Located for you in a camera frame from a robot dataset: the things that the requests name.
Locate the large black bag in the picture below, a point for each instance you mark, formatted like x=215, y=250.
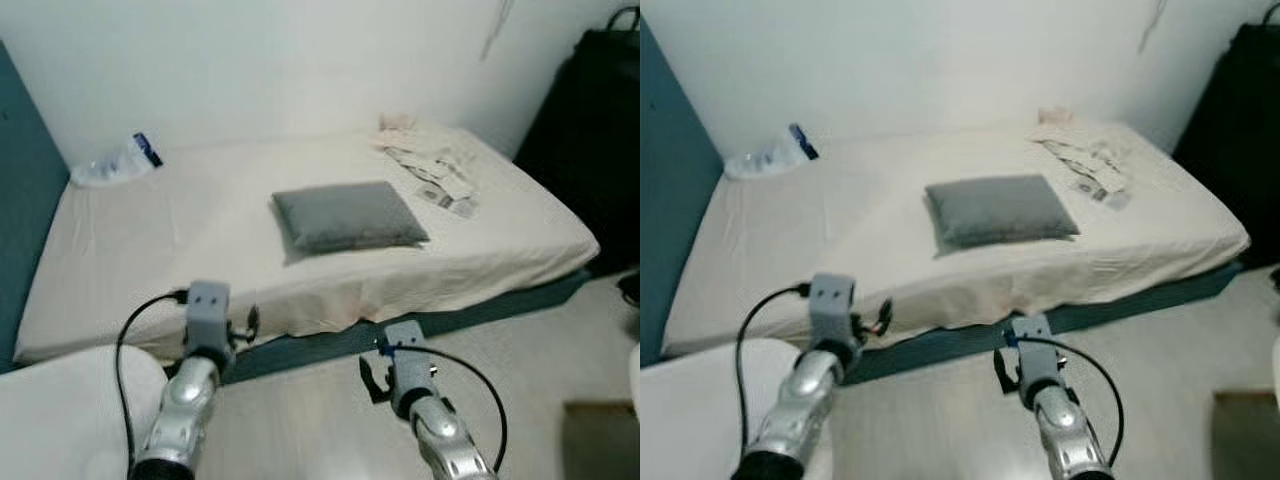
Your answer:
x=590, y=140
x=1235, y=140

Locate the bed with cream sheet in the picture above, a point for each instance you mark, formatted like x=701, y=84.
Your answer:
x=200, y=240
x=850, y=235

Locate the white and blue plastic bag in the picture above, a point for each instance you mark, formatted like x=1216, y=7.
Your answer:
x=765, y=158
x=112, y=166

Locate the white chair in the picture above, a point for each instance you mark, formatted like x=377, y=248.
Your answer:
x=690, y=410
x=60, y=420

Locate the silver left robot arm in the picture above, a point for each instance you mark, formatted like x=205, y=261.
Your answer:
x=185, y=410
x=800, y=405

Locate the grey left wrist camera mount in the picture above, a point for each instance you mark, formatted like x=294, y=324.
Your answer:
x=831, y=305
x=207, y=308

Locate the dark brown-edged floor box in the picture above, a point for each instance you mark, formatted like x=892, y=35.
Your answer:
x=1245, y=440
x=600, y=445

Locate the grey square pillow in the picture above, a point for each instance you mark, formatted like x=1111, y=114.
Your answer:
x=1003, y=210
x=350, y=216

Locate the white printed paper packet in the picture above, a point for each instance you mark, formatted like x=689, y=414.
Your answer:
x=1118, y=200
x=464, y=208
x=431, y=195
x=1087, y=190

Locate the crumpled cream garment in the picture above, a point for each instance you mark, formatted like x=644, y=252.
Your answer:
x=425, y=158
x=1080, y=152

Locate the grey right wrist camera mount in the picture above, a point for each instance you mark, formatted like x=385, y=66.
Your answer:
x=1033, y=345
x=405, y=348

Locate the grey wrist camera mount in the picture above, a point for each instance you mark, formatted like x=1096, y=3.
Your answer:
x=405, y=348
x=831, y=305
x=207, y=308
x=1033, y=345

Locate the teal headboard panel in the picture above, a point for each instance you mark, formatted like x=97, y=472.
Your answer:
x=675, y=200
x=25, y=200

